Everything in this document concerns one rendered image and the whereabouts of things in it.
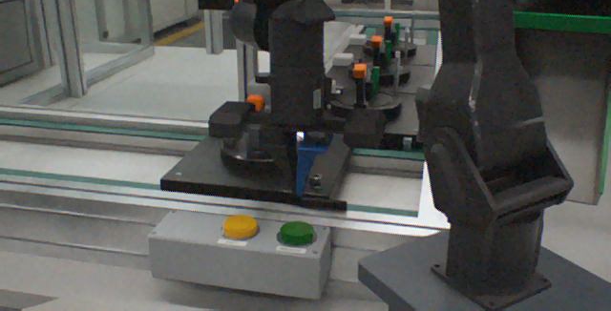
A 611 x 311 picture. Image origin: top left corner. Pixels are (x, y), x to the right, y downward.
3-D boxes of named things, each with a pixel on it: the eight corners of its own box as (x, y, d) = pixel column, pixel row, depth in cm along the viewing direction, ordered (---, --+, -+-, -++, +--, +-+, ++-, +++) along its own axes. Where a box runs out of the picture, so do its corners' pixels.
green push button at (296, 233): (309, 254, 69) (309, 238, 68) (276, 250, 69) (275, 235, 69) (317, 237, 72) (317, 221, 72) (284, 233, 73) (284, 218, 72)
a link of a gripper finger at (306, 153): (325, 150, 63) (334, 131, 68) (290, 148, 63) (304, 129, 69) (325, 210, 65) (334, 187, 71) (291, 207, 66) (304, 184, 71)
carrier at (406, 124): (425, 147, 100) (431, 73, 96) (285, 135, 105) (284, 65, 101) (431, 104, 122) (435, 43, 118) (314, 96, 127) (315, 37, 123)
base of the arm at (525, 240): (492, 315, 41) (502, 238, 39) (427, 269, 46) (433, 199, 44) (558, 284, 45) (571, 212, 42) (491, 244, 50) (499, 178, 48)
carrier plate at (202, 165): (328, 210, 79) (328, 195, 78) (160, 192, 84) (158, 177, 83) (355, 144, 101) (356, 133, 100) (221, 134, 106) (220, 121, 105)
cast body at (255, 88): (274, 128, 87) (273, 81, 84) (245, 126, 88) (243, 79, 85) (288, 110, 94) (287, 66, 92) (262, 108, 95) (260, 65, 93)
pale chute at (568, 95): (598, 206, 72) (603, 193, 68) (484, 188, 77) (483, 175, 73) (619, 14, 82) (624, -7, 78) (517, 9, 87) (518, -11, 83)
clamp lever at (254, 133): (261, 151, 85) (259, 99, 82) (246, 150, 85) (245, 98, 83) (267, 142, 88) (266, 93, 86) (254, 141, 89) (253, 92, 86)
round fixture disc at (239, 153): (301, 176, 84) (301, 163, 83) (206, 168, 87) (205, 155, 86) (321, 141, 97) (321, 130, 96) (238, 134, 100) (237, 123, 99)
